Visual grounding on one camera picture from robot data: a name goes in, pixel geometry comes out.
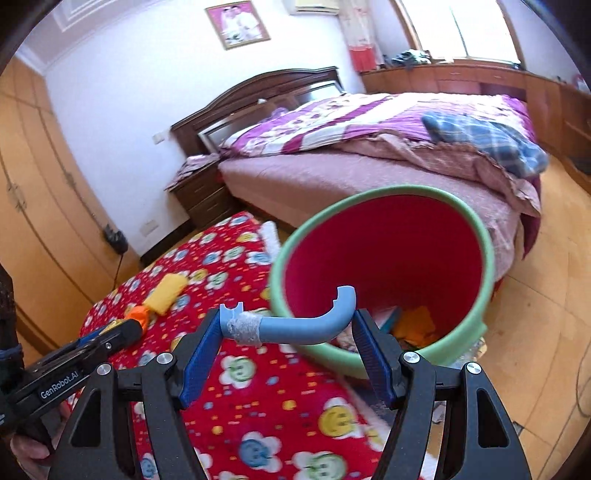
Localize framed wall picture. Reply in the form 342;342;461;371
205;1;271;51

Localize pink patterned clothes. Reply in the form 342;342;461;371
168;154;220;190

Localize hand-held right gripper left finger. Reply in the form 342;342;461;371
48;309;222;480

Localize black power strip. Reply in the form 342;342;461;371
104;224;127;252

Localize light wooden wardrobe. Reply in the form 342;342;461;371
0;55;139;352

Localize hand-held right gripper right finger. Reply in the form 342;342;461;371
353;308;534;480

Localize purple patterned quilt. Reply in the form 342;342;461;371
219;92;536;155

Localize dark wooden nightstand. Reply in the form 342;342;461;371
166;154;227;229

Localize dark clothes pile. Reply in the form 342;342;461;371
390;48;432;68

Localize person's left hand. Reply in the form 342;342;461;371
10;434;51;462

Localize white air conditioner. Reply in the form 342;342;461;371
288;0;340;17

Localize bed with pink bedspread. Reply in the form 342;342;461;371
217;92;550;287

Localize red bin with green rim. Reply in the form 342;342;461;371
269;185;497;379

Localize cream and red curtain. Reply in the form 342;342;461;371
339;0;384;72

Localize blue plastic hook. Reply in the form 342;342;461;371
219;285;357;347

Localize window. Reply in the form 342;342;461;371
397;0;522;63

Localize red floral blanket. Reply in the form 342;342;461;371
76;211;393;480

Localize dark wooden headboard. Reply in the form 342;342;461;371
171;67;345;155

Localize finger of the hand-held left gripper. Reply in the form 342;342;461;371
76;318;143;352

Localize orange net bag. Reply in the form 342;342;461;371
394;306;437;348

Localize wooden window cabinet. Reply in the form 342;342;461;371
360;62;591;185

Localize blue plaid cloth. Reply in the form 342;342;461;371
422;111;550;178

